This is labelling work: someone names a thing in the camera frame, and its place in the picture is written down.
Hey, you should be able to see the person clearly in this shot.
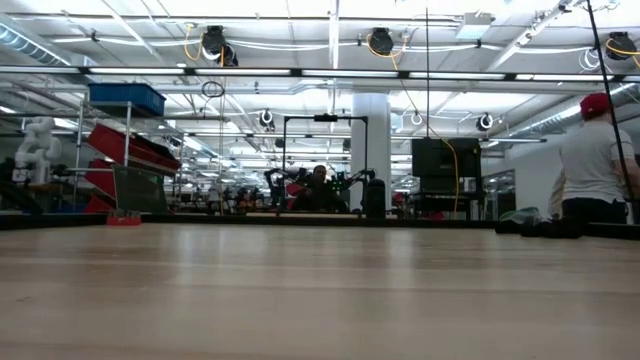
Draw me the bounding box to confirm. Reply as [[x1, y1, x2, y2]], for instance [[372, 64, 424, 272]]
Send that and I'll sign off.
[[558, 92, 640, 225], [292, 164, 351, 212], [547, 167, 569, 221]]

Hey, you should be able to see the white column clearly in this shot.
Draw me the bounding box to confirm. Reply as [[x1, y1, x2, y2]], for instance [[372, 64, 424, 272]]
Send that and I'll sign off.
[[349, 91, 393, 210]]

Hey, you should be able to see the black monitor cart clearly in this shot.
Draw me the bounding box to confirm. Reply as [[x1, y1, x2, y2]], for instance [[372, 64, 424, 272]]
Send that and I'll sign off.
[[409, 175, 484, 221]]

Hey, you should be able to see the black monitor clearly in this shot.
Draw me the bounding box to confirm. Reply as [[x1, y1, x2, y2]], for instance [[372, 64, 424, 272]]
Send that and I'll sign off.
[[410, 137, 483, 179]]

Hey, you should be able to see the grey office chair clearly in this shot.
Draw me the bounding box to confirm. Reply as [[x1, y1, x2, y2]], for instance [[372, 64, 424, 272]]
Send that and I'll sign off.
[[111, 163, 170, 215]]

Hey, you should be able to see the small red object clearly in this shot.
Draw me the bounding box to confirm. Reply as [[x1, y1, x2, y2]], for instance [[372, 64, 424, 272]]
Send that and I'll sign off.
[[106, 209, 143, 227]]

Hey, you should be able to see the red storage bin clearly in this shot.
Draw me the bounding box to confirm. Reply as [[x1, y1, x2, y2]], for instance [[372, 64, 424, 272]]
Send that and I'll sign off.
[[82, 158, 115, 196], [85, 123, 183, 177], [84, 193, 114, 215]]

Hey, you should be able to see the blue plastic bin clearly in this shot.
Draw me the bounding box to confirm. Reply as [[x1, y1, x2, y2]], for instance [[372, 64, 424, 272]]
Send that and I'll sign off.
[[88, 82, 167, 118]]

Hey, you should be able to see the white ceiling box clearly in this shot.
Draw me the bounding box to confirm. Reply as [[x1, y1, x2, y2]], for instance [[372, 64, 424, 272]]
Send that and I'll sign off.
[[455, 12, 496, 40]]

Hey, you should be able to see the metal shelf rack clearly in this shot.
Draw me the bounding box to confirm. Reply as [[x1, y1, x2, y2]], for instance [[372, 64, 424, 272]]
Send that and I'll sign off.
[[69, 99, 186, 217]]

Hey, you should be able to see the black workstation frame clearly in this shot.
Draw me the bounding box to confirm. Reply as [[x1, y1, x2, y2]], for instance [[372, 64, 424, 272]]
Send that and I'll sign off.
[[281, 113, 370, 211]]

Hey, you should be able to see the yellow hanging cable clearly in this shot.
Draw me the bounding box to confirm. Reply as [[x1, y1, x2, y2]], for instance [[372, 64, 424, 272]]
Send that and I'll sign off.
[[366, 33, 460, 214]]

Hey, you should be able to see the black cable loop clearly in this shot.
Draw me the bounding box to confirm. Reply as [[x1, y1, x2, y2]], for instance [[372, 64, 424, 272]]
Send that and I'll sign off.
[[200, 79, 226, 99]]

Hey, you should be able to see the thin black hanging cable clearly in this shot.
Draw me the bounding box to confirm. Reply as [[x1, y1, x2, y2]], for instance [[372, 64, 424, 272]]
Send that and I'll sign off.
[[425, 7, 431, 139]]

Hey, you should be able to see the yellow reel cable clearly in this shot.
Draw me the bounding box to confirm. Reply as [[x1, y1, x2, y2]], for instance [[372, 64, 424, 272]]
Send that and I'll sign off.
[[182, 22, 204, 62]]

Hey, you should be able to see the ribbed air duct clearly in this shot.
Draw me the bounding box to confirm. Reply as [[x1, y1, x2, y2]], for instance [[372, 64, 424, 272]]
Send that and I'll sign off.
[[0, 22, 71, 66]]

